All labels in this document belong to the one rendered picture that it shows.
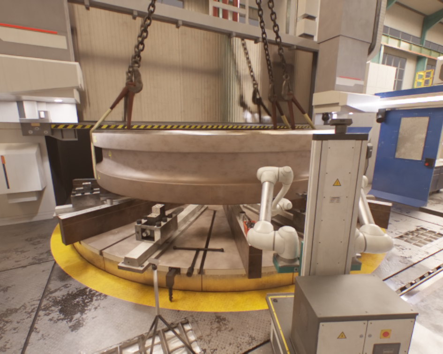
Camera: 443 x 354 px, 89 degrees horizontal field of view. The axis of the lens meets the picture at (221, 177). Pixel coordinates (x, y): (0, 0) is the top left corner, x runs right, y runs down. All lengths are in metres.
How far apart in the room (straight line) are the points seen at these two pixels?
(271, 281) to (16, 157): 4.57
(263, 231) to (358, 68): 5.93
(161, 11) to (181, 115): 2.08
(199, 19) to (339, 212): 5.25
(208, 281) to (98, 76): 4.37
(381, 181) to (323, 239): 5.71
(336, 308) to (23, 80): 3.68
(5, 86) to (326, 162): 3.40
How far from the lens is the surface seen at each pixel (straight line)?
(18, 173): 5.29
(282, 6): 9.78
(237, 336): 2.46
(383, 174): 7.35
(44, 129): 5.30
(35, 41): 4.10
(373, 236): 2.11
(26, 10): 4.21
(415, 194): 7.11
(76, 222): 3.61
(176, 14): 5.95
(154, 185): 3.07
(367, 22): 7.54
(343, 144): 1.65
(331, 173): 1.64
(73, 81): 3.54
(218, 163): 2.89
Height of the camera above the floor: 1.82
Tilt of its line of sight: 12 degrees down
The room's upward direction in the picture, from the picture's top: straight up
